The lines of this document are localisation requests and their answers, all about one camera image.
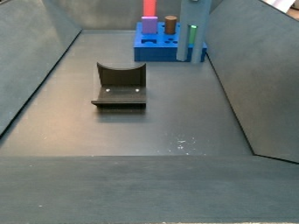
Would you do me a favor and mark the black regrasp fixture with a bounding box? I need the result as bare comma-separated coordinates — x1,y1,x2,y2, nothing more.
91,64,147,108

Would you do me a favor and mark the brown cylinder peg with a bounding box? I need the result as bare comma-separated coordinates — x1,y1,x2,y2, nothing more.
165,16,178,35

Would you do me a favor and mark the red rectangular block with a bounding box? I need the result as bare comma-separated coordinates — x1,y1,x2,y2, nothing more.
143,0,157,17

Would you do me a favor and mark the purple square peg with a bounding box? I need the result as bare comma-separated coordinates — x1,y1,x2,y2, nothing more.
142,17,158,34

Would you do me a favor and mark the light blue square-circle object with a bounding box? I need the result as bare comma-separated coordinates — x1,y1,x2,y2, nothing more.
177,0,211,64

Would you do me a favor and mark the green hexagonal peg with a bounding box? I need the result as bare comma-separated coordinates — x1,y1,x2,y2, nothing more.
190,25,198,45

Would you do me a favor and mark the blue shape-sorter base block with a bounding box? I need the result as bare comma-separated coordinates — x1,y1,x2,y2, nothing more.
134,21,209,63

